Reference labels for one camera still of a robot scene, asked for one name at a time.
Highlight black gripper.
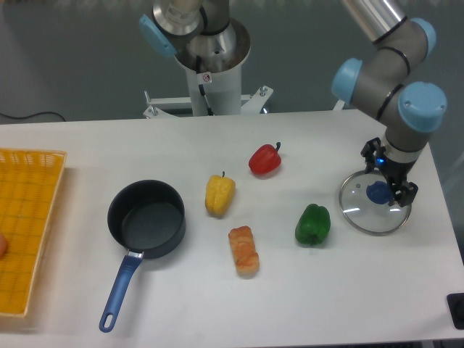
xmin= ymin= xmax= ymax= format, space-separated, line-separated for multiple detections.
xmin=360 ymin=138 xmax=418 ymax=207

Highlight glass lid blue knob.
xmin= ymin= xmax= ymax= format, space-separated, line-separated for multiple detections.
xmin=339 ymin=170 xmax=412 ymax=236

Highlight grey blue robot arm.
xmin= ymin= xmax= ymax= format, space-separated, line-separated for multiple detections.
xmin=138 ymin=1 xmax=447 ymax=207

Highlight green bell pepper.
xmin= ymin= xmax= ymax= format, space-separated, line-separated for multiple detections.
xmin=295 ymin=204 xmax=331 ymax=247

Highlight red bell pepper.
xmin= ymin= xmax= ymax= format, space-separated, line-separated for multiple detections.
xmin=249 ymin=141 xmax=282 ymax=175

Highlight black device at table corner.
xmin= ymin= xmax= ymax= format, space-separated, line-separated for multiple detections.
xmin=447 ymin=293 xmax=464 ymax=330

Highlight toy bread loaf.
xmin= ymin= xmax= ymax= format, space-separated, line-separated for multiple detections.
xmin=228 ymin=225 xmax=260 ymax=278

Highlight yellow bell pepper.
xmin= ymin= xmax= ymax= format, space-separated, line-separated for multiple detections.
xmin=204 ymin=172 xmax=236 ymax=218

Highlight yellow woven basket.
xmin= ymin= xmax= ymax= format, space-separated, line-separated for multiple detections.
xmin=1 ymin=148 xmax=67 ymax=318

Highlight orange object in basket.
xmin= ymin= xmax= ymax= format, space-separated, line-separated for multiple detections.
xmin=0 ymin=233 xmax=8 ymax=257

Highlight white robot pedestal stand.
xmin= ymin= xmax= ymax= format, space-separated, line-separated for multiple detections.
xmin=144 ymin=18 xmax=273 ymax=119

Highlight black cable on pedestal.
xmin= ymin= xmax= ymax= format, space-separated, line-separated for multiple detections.
xmin=195 ymin=54 xmax=215 ymax=117

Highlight dark saucepan blue handle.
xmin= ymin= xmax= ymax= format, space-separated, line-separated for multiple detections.
xmin=99 ymin=180 xmax=186 ymax=333

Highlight black cable on floor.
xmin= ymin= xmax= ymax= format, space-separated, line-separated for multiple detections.
xmin=0 ymin=111 xmax=67 ymax=122

